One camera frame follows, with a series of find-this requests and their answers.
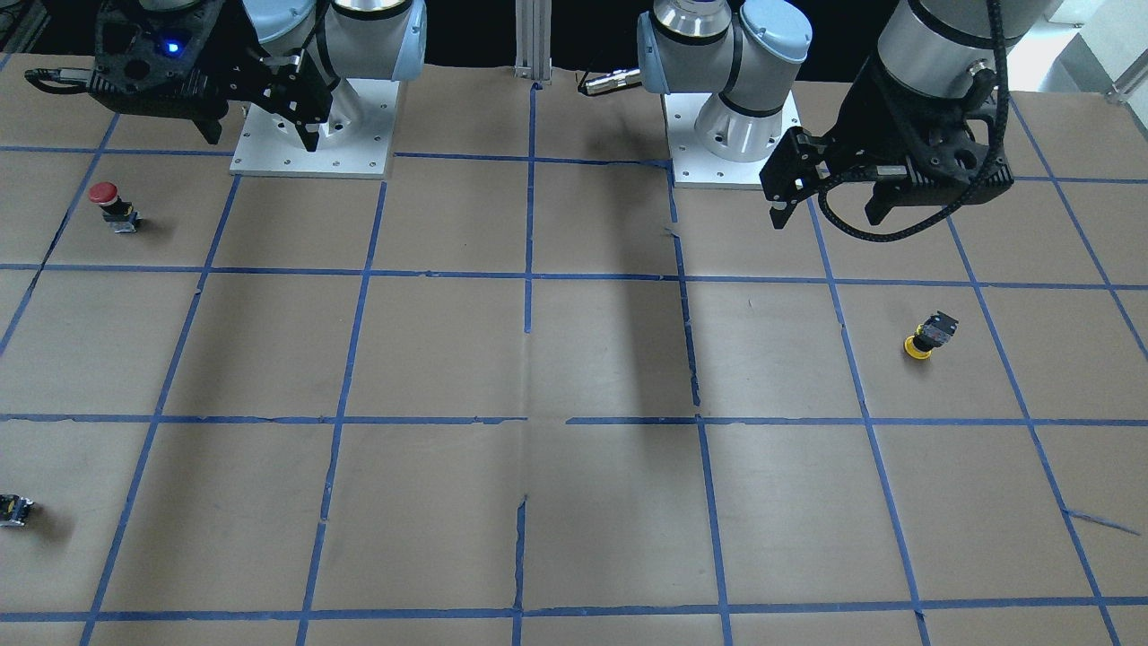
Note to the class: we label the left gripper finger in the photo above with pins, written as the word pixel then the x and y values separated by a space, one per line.
pixel 887 195
pixel 784 185

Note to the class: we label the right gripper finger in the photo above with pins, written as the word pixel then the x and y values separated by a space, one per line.
pixel 306 120
pixel 208 126

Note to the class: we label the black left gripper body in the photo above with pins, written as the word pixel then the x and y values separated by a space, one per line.
pixel 874 121

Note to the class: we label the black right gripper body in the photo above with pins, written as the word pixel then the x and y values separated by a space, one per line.
pixel 230 52

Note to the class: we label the yellow push button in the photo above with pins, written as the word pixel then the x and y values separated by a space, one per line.
pixel 933 333

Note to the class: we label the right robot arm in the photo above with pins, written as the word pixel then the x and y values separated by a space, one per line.
pixel 380 40

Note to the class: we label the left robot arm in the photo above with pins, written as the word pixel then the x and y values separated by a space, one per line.
pixel 750 59

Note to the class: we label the red-green push button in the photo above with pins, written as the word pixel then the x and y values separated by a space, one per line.
pixel 117 213

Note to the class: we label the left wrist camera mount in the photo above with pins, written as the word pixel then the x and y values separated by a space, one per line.
pixel 944 145

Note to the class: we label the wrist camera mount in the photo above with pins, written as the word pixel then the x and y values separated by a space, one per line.
pixel 149 62
pixel 944 145

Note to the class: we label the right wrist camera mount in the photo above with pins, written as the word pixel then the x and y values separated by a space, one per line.
pixel 149 62

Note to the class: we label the aluminium frame post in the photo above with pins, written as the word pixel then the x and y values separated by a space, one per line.
pixel 533 40

